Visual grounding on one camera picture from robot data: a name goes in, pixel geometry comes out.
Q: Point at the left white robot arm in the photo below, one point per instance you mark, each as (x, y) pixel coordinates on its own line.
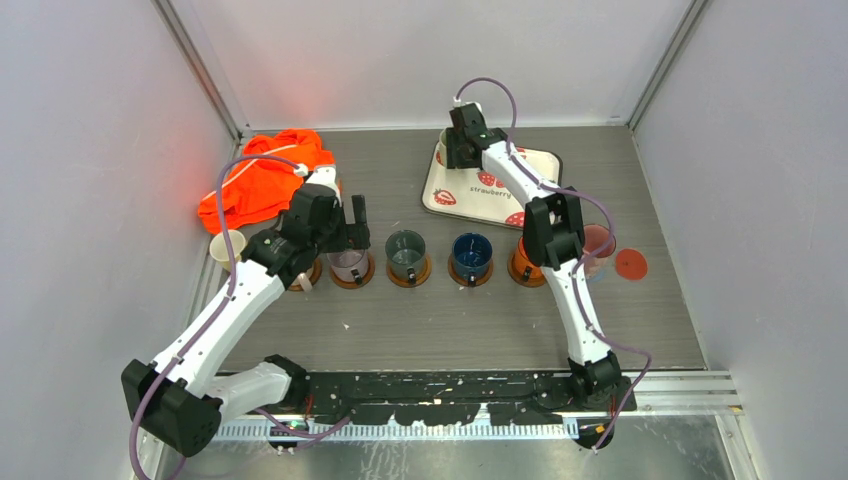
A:
(177, 396)

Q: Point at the orange cloth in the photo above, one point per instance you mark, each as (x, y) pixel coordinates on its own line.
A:
(256, 190)

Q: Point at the wooden coaster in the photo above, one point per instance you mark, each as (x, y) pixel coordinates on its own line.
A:
(359, 281)
(397, 281)
(469, 278)
(524, 272)
(318, 270)

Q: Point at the dark green mug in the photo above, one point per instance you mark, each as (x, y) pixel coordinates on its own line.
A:
(406, 252)

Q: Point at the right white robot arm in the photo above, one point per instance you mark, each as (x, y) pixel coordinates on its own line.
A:
(553, 239)

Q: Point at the white pink-handled mug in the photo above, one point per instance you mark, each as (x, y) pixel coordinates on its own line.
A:
(303, 282)

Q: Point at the pink speckled mug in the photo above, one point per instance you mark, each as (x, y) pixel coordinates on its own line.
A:
(599, 246)

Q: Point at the orange mug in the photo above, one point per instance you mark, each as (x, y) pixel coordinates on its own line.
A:
(521, 249)

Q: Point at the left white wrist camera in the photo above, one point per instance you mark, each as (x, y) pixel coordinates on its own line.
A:
(323, 175)

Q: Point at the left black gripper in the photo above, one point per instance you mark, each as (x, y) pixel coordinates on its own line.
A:
(349, 237)

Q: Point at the cream yellow mug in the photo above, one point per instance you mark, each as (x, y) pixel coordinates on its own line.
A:
(225, 247)

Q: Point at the white strawberry tray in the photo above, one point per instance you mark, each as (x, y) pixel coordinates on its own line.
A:
(471, 194)

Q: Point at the red coaster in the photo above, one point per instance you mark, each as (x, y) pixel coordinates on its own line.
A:
(631, 264)

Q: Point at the dark blue mug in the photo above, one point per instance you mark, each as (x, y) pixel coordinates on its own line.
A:
(474, 250)

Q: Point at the lilac mug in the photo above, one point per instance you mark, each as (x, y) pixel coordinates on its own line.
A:
(348, 263)

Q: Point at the aluminium front rail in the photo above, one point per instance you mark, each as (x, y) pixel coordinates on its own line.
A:
(260, 429)

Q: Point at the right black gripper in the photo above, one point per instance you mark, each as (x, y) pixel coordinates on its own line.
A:
(452, 159)

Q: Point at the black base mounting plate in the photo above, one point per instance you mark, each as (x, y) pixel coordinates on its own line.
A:
(442, 398)

